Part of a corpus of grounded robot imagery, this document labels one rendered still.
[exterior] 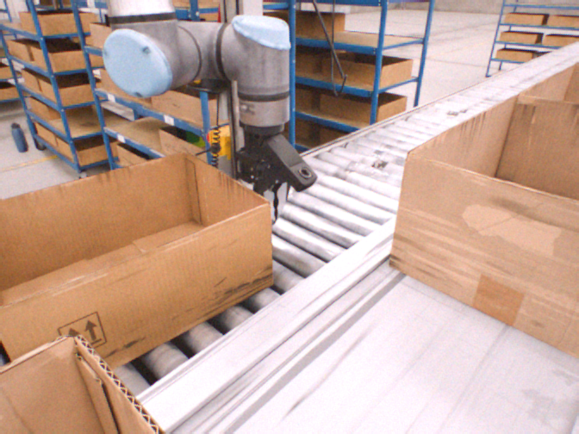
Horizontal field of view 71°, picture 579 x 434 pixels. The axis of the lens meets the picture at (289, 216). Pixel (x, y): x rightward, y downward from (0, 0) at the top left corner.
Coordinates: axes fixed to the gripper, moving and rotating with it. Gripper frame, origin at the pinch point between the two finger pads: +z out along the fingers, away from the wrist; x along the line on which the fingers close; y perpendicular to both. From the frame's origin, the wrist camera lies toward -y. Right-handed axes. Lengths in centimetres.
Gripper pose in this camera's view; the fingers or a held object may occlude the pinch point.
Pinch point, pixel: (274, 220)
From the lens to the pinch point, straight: 82.4
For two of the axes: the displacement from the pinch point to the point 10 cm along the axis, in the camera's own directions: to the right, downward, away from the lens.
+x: -6.9, 3.7, -6.2
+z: 0.0, 8.6, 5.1
